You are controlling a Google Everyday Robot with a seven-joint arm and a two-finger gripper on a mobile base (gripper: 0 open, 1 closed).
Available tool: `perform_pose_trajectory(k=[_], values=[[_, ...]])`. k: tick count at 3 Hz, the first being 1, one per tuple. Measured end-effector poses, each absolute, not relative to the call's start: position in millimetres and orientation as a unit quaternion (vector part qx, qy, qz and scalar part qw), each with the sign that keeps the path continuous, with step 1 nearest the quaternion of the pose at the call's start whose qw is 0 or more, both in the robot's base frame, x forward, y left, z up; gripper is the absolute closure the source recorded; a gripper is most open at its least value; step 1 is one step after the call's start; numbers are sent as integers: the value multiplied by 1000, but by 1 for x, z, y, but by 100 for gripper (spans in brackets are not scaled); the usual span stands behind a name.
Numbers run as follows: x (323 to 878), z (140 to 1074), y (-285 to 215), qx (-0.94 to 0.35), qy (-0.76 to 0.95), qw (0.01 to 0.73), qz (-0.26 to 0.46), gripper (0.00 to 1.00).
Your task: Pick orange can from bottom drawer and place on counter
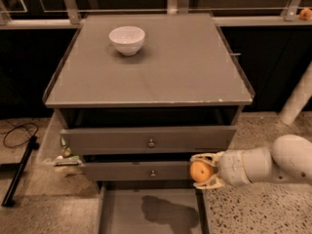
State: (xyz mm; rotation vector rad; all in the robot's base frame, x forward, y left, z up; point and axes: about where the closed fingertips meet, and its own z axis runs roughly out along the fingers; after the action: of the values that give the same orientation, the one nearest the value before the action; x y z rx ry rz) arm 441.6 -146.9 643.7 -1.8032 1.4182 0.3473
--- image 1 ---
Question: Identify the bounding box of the grey bottom drawer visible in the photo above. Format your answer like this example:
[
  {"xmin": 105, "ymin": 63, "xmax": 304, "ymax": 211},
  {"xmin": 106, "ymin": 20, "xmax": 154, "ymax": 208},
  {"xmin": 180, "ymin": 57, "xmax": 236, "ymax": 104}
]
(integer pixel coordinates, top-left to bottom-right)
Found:
[{"xmin": 96, "ymin": 180, "xmax": 213, "ymax": 234}]

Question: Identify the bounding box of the grey drawer cabinet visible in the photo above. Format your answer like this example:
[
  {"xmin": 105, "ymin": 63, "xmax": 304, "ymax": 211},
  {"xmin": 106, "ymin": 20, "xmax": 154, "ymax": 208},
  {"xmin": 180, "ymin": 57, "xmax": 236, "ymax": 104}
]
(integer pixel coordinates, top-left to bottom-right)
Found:
[{"xmin": 42, "ymin": 13, "xmax": 255, "ymax": 234}]

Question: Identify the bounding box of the grey drawer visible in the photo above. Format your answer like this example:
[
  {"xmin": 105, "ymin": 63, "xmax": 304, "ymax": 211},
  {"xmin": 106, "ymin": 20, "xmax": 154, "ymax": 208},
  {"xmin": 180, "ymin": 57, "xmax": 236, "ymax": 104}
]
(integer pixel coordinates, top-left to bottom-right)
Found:
[
  {"xmin": 60, "ymin": 126, "xmax": 236, "ymax": 155},
  {"xmin": 96, "ymin": 180, "xmax": 213, "ymax": 234},
  {"xmin": 84, "ymin": 161, "xmax": 192, "ymax": 181}
]

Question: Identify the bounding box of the metal railing frame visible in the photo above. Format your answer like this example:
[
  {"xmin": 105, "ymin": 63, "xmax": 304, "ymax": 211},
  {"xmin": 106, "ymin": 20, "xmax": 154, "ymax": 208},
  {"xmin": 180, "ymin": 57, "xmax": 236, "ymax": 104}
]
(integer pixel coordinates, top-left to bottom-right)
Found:
[{"xmin": 0, "ymin": 0, "xmax": 312, "ymax": 29}]

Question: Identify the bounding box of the orange fruit on ledge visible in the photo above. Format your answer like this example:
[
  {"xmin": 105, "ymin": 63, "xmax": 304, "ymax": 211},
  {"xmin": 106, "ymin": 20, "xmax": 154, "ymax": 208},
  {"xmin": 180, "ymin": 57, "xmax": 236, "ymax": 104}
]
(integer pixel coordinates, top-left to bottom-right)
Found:
[{"xmin": 299, "ymin": 8, "xmax": 312, "ymax": 20}]

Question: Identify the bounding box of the orange round fruit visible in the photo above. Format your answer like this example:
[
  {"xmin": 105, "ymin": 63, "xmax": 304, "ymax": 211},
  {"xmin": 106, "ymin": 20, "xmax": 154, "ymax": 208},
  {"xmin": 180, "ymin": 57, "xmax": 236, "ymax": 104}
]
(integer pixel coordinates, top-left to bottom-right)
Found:
[{"xmin": 190, "ymin": 161, "xmax": 214, "ymax": 183}]

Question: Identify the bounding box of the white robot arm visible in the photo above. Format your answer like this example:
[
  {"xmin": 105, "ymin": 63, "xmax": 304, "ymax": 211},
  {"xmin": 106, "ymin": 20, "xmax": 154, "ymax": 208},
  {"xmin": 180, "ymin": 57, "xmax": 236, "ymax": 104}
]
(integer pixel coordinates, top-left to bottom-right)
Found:
[{"xmin": 189, "ymin": 135, "xmax": 312, "ymax": 190}]

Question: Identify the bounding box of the black stand leg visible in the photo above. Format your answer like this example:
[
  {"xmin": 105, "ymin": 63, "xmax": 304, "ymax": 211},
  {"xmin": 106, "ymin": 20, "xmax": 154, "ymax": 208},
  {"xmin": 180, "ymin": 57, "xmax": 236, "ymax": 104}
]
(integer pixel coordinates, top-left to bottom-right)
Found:
[{"xmin": 1, "ymin": 136, "xmax": 39, "ymax": 207}]

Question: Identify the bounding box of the clear plastic bin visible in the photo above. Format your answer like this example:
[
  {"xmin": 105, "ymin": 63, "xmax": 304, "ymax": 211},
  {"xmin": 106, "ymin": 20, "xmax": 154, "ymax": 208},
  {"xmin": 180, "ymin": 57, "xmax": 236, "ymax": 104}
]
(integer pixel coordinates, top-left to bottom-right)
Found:
[{"xmin": 37, "ymin": 114, "xmax": 81, "ymax": 167}]

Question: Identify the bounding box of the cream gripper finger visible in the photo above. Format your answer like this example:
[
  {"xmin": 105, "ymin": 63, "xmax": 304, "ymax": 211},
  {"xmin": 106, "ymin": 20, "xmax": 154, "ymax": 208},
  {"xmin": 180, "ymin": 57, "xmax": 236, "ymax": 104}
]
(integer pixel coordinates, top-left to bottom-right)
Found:
[
  {"xmin": 190, "ymin": 151, "xmax": 224, "ymax": 167},
  {"xmin": 193, "ymin": 175, "xmax": 225, "ymax": 190}
]

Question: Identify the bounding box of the grey middle drawer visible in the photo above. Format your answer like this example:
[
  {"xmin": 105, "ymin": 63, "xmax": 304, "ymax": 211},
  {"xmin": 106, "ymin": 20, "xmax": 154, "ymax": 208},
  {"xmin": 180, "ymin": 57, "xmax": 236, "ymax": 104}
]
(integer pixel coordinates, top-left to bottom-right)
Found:
[{"xmin": 84, "ymin": 161, "xmax": 192, "ymax": 181}]

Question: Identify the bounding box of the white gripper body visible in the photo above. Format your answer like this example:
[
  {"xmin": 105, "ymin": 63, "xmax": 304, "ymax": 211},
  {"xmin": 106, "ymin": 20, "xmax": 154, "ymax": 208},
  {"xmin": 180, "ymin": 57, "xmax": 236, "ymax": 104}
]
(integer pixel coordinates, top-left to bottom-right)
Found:
[{"xmin": 217, "ymin": 150, "xmax": 251, "ymax": 187}]

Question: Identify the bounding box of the grey top drawer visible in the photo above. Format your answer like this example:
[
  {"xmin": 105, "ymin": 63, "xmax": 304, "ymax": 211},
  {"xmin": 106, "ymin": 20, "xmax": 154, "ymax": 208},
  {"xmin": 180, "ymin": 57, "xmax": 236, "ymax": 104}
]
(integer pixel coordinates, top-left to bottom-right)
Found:
[{"xmin": 60, "ymin": 126, "xmax": 236, "ymax": 155}]

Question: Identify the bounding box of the black cable on floor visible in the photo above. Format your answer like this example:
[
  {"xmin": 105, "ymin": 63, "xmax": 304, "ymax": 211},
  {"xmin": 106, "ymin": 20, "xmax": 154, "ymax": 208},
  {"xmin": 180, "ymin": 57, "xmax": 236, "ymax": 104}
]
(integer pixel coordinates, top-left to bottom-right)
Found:
[{"xmin": 0, "ymin": 120, "xmax": 40, "ymax": 149}]

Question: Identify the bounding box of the white post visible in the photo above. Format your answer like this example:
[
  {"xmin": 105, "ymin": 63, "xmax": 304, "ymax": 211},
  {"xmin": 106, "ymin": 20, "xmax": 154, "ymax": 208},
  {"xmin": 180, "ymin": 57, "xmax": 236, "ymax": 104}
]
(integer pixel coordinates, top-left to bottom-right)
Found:
[{"xmin": 279, "ymin": 61, "xmax": 312, "ymax": 126}]

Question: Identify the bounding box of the white ceramic bowl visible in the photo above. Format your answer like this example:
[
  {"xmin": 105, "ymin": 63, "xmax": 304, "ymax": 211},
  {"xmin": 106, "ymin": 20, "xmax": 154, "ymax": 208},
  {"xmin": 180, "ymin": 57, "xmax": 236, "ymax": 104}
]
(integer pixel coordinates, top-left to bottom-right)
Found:
[{"xmin": 108, "ymin": 26, "xmax": 145, "ymax": 56}]

